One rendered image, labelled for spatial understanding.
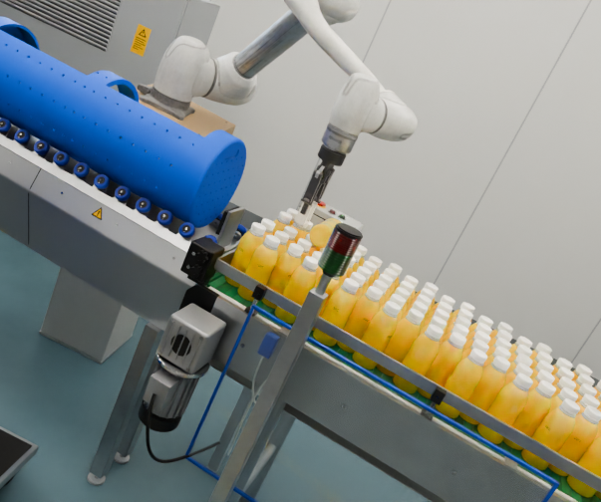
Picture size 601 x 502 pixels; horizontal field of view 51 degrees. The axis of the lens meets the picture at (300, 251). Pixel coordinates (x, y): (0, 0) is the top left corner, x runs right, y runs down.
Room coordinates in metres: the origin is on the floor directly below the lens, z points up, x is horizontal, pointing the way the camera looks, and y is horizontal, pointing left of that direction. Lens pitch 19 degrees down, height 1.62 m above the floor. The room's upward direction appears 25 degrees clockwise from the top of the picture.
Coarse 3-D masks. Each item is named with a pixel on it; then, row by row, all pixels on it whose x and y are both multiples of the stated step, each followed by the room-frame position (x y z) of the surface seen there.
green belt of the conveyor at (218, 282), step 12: (216, 276) 1.58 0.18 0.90; (216, 288) 1.51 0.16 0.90; (228, 288) 1.54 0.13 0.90; (240, 300) 1.51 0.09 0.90; (312, 336) 1.49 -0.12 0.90; (336, 348) 1.48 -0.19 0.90; (372, 372) 1.55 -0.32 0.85; (420, 396) 1.43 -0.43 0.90; (456, 420) 1.40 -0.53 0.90; (504, 444) 1.39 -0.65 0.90; (516, 456) 1.36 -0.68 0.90; (564, 480) 1.35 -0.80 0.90; (564, 492) 1.30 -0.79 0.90; (576, 492) 1.32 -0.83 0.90
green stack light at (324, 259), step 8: (328, 248) 1.27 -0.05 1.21; (320, 256) 1.29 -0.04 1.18; (328, 256) 1.26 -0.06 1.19; (336, 256) 1.26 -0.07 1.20; (344, 256) 1.26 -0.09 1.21; (352, 256) 1.28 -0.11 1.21; (320, 264) 1.27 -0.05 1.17; (328, 264) 1.26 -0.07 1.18; (336, 264) 1.26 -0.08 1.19; (344, 264) 1.26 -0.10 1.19; (328, 272) 1.26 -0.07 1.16; (336, 272) 1.26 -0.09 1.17; (344, 272) 1.27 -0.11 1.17
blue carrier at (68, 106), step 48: (0, 48) 1.79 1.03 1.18; (0, 96) 1.75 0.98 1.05; (48, 96) 1.72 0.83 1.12; (96, 96) 1.72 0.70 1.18; (96, 144) 1.67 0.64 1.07; (144, 144) 1.65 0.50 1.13; (192, 144) 1.66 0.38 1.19; (240, 144) 1.77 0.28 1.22; (144, 192) 1.67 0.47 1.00; (192, 192) 1.60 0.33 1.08
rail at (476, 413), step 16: (224, 272) 1.50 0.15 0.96; (240, 272) 1.49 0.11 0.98; (288, 304) 1.45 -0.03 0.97; (320, 320) 1.44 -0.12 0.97; (336, 336) 1.42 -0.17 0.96; (352, 336) 1.42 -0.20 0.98; (368, 352) 1.40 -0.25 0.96; (400, 368) 1.39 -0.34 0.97; (416, 384) 1.37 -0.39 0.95; (432, 384) 1.37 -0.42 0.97; (448, 400) 1.36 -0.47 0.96; (464, 400) 1.35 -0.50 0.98; (480, 416) 1.34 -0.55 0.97; (512, 432) 1.32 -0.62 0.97; (528, 448) 1.31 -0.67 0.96; (544, 448) 1.31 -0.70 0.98; (560, 464) 1.30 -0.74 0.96; (576, 464) 1.29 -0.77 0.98; (592, 480) 1.28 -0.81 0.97
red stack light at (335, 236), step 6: (336, 234) 1.27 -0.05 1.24; (342, 234) 1.26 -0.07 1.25; (330, 240) 1.27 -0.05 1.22; (336, 240) 1.26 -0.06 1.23; (342, 240) 1.26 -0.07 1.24; (348, 240) 1.26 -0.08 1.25; (354, 240) 1.26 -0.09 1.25; (360, 240) 1.28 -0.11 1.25; (330, 246) 1.27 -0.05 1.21; (336, 246) 1.26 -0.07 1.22; (342, 246) 1.26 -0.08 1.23; (348, 246) 1.26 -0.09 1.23; (354, 246) 1.27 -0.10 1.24; (342, 252) 1.26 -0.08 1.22; (348, 252) 1.26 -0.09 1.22; (354, 252) 1.28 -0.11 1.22
